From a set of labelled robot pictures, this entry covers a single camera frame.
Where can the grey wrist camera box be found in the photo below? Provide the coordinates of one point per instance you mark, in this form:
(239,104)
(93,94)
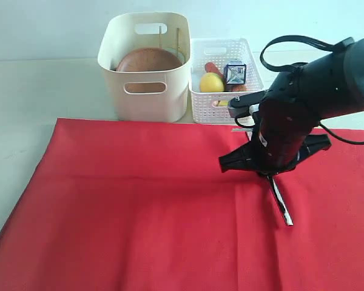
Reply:
(238,107)

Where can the silver table knife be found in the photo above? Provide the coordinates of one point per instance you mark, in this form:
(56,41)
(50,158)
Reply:
(280,201)

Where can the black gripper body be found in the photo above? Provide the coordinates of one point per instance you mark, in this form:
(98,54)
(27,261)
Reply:
(282,139)

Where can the yellow lemon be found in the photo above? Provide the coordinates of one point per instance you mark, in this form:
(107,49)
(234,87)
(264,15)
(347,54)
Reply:
(211,83)

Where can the red table cloth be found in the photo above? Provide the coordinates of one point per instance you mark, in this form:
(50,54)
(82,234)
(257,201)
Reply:
(144,206)

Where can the orange carrot piece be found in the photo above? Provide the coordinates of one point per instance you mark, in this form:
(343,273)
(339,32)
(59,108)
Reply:
(236,88)

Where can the white ceramic bowl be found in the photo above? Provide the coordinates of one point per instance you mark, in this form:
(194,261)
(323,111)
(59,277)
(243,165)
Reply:
(181,58)

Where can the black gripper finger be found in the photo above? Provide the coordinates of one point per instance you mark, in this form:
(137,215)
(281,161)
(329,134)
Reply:
(238,159)
(313,144)

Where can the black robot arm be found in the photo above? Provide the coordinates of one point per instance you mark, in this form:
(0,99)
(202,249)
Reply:
(302,95)

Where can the white woven plastic basket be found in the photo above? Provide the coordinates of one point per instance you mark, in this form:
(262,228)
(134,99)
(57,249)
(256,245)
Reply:
(219,51)

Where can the cream plastic bin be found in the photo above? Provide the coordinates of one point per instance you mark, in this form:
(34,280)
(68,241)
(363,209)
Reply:
(131,31)

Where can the blue white milk carton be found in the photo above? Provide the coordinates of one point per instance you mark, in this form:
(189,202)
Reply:
(235,72)

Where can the red sausage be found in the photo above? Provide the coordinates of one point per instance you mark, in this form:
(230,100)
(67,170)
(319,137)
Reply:
(210,67)

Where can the brown wooden plate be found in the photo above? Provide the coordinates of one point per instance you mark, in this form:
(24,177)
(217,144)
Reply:
(147,60)

